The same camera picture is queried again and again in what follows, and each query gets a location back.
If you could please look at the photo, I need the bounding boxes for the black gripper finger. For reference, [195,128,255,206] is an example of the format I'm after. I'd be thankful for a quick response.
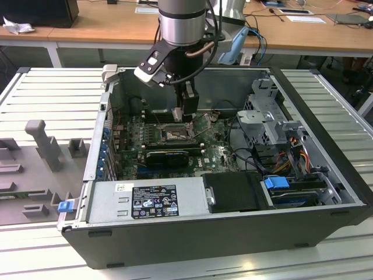
[176,80,200,123]

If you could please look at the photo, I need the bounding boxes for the CPU socket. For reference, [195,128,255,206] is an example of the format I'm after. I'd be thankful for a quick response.
[159,121,196,142]

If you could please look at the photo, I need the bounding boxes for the black RAM stick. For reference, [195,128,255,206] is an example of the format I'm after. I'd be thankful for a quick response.
[143,140,202,155]
[145,109,175,117]

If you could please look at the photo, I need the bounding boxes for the pale blue teach pendant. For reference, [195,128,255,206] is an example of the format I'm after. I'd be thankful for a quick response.
[218,26,250,65]

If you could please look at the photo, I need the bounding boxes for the green motherboard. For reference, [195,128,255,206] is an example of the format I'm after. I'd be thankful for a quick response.
[112,112,242,180]

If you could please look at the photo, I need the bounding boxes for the black graphics card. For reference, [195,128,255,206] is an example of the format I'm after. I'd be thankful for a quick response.
[145,150,189,169]

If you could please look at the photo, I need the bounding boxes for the silver drive cage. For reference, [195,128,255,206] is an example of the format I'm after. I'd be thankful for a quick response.
[235,78,310,146]

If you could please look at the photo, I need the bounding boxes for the grey case release latch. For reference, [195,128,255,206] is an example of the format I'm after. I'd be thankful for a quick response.
[101,64,126,86]

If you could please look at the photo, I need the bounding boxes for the wooden desk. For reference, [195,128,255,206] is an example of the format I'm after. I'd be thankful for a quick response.
[0,0,373,69]

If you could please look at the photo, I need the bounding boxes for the black plastic shroud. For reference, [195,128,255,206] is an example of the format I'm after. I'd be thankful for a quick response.
[202,171,265,215]

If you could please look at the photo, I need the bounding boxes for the hard disk in blue carrier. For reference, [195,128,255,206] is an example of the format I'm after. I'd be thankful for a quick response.
[263,174,328,209]

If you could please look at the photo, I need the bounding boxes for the silver power supply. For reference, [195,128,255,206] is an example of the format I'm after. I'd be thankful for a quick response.
[87,177,209,224]

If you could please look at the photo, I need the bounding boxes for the black PC case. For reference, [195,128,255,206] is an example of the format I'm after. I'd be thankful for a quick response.
[57,64,373,269]

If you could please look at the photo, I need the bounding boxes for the black desktop computer box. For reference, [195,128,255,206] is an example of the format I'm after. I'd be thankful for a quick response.
[0,0,80,29]

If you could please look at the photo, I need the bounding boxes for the grey parts rack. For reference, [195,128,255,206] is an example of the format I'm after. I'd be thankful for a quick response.
[0,119,92,226]

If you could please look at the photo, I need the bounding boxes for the grey laptop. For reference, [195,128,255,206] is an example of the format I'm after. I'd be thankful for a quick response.
[325,12,371,27]

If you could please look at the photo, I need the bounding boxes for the crumpled white paper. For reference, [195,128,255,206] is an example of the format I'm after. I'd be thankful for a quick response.
[2,16,36,35]

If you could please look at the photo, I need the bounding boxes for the black looped wire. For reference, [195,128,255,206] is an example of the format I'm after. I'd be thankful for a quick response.
[213,100,237,118]

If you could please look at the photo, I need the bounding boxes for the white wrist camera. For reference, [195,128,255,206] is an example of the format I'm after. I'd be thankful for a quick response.
[133,43,173,88]

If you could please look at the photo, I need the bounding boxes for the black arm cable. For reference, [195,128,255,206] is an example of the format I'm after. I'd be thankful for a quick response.
[174,0,226,86]

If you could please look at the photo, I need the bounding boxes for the blue cable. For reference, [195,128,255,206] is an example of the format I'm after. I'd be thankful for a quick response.
[247,27,268,57]

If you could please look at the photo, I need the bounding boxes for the yellow red wire bundle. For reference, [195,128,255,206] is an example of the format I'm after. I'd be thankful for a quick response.
[273,139,310,176]

